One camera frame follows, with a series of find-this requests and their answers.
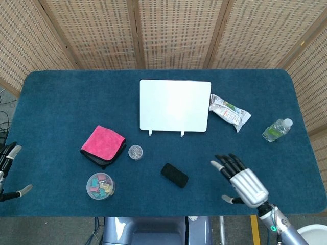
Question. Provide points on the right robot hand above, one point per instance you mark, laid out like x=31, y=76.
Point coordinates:
x=249, y=183

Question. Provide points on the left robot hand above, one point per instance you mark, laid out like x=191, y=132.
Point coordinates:
x=6, y=163

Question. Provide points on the blue table mat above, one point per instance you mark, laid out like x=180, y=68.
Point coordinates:
x=76, y=102

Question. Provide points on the clear plastic bottle green label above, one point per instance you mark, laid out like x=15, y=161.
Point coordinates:
x=277, y=130

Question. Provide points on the blue-grey robot torso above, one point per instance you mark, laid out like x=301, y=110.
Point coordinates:
x=155, y=231

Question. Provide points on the small round pin container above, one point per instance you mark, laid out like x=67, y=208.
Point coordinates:
x=135, y=152

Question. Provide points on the black rectangular eraser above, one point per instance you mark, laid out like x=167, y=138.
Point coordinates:
x=174, y=175

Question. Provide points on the white round stool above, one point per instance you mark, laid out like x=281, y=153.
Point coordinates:
x=313, y=234

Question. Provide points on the clear tub of binder clips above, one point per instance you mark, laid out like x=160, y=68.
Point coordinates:
x=100, y=186

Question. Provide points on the pink and black folded cloth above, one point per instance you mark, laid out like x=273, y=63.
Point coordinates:
x=103, y=146

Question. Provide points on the white board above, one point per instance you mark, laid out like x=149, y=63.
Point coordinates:
x=175, y=106

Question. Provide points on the crumpled snack wrapper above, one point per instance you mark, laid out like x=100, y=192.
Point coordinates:
x=228, y=112

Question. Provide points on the woven bamboo folding screen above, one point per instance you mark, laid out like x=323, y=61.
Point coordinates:
x=176, y=33

